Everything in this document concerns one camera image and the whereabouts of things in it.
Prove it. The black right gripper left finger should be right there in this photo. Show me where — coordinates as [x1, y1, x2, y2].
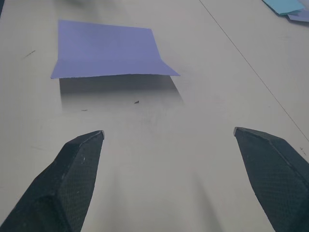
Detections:
[0, 130, 105, 232]

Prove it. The small folded purple paper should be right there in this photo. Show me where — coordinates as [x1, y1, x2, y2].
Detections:
[287, 0, 309, 24]

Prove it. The large purple paper sheet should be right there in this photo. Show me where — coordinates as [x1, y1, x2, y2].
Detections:
[50, 19, 181, 79]

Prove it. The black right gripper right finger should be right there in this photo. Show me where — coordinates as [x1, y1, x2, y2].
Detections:
[233, 126, 309, 232]

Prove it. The light blue paper sheet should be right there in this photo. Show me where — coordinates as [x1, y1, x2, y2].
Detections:
[262, 0, 305, 15]

